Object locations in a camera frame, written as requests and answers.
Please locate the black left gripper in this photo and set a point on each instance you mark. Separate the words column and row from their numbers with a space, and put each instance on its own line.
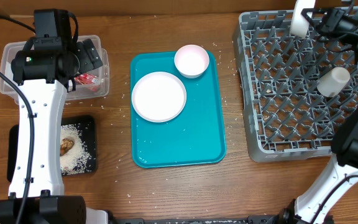
column 88, row 56

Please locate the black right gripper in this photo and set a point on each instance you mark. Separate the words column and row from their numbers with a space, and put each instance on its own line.
column 330, row 19

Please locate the red snack wrapper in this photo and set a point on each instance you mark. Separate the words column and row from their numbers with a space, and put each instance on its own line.
column 86, row 79

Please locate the white cup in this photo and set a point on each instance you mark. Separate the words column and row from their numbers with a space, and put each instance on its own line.
column 332, row 83

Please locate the large white plate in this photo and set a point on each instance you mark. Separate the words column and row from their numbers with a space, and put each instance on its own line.
column 158, row 97

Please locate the brown nut cluster snack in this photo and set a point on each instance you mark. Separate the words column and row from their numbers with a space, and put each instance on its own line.
column 65, row 146

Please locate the pink white bowl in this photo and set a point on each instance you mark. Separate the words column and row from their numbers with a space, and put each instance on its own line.
column 191, row 61

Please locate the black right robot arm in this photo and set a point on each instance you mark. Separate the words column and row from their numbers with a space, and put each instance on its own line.
column 341, row 172

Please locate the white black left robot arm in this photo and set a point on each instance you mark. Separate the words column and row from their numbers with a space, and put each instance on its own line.
column 43, row 74

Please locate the grey dishwasher rack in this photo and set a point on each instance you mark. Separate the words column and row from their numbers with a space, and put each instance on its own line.
column 285, row 116

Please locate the clear plastic bin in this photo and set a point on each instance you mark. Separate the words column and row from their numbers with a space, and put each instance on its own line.
column 99, row 89

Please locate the black plastic tray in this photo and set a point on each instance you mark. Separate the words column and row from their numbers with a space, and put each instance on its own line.
column 86, row 124

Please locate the teal serving tray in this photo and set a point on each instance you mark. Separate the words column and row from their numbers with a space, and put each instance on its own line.
column 196, row 135

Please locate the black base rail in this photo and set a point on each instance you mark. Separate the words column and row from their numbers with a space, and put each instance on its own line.
column 253, row 219

